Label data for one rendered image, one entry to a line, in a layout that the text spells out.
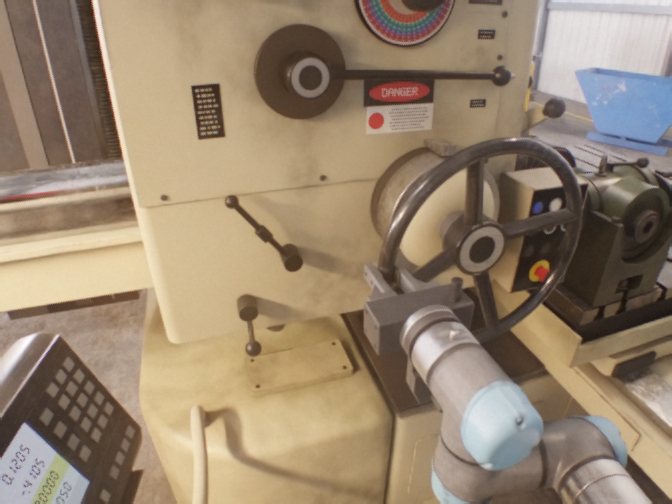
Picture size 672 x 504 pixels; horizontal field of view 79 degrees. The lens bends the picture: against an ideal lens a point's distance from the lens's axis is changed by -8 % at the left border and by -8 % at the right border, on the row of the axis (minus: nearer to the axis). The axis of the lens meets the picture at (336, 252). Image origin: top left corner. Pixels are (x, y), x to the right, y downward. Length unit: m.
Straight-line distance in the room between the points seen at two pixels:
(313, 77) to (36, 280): 0.84
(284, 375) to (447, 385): 1.01
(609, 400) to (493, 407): 1.03
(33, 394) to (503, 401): 0.50
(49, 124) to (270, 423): 1.07
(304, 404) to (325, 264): 0.61
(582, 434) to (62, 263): 1.09
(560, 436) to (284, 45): 0.64
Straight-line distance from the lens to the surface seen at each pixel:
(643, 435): 1.42
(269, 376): 1.44
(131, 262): 1.16
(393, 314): 0.54
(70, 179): 1.16
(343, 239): 0.87
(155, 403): 1.49
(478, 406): 0.44
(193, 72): 0.73
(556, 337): 1.26
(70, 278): 1.21
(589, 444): 0.57
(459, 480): 0.53
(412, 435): 1.47
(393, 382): 1.43
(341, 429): 1.33
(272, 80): 0.72
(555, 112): 0.97
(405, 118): 0.83
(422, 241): 0.79
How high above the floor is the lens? 1.64
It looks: 30 degrees down
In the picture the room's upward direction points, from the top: straight up
